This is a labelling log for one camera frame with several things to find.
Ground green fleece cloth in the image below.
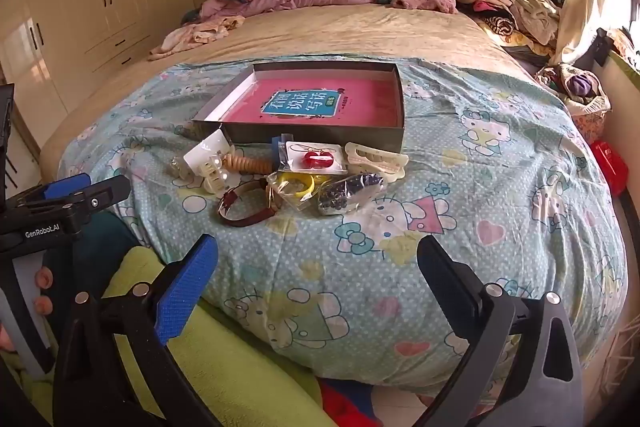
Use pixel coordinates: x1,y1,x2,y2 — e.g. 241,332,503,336
0,247,326,427

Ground cream scalloped hair claw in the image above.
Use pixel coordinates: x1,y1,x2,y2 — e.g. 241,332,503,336
344,141,410,182

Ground pearl hair clip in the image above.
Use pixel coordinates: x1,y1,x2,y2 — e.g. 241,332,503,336
200,152,236,195

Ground grey cardboard box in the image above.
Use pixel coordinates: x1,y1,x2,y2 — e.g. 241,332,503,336
191,61,406,155

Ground black bead bracelet bag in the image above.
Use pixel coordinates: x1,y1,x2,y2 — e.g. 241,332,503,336
316,173,388,217

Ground black stand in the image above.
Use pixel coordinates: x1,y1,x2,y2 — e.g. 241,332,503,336
594,29,615,68

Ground dark teal cloth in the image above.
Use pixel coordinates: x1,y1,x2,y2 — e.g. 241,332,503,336
42,209,163,273

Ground window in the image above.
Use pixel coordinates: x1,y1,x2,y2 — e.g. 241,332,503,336
607,0,640,72

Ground red box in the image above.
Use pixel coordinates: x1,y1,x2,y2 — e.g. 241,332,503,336
589,139,630,198

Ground red and blue cloth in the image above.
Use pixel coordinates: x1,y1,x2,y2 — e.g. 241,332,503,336
317,379,383,427

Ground peach garment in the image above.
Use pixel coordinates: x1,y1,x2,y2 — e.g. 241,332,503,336
147,16,246,62

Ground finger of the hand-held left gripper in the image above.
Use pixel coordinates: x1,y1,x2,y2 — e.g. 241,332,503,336
30,175,132,233
15,173,92,212

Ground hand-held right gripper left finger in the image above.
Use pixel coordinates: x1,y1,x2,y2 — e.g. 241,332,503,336
52,234,236,427

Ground red earrings packet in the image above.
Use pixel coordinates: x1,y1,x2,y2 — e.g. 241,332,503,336
279,140,348,175

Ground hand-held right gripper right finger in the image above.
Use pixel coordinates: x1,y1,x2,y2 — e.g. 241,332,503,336
416,234,583,427

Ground orange spiral hair clip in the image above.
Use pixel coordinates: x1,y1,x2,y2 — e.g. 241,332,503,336
222,146,273,175

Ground brown leather wristwatch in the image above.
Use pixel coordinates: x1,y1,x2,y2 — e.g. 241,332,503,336
216,177,278,228

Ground bag of clothes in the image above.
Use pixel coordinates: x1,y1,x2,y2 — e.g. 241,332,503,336
535,63,612,118

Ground blue clear small bag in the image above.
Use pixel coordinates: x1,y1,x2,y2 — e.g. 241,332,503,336
270,134,288,168

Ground person's left hand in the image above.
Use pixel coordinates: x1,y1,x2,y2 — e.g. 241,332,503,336
0,268,57,353

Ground white stud earring card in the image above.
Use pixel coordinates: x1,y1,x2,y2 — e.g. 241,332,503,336
182,129,226,172

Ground yellow ring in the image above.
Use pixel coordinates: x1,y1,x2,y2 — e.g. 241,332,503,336
266,170,331,210

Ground bed with beige sheet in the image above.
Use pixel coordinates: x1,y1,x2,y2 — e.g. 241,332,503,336
37,2,566,168

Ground pile of clothes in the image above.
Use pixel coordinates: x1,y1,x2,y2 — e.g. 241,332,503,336
452,0,568,62

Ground small clear jewelry bag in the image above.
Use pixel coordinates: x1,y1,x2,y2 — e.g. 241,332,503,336
170,154,193,180

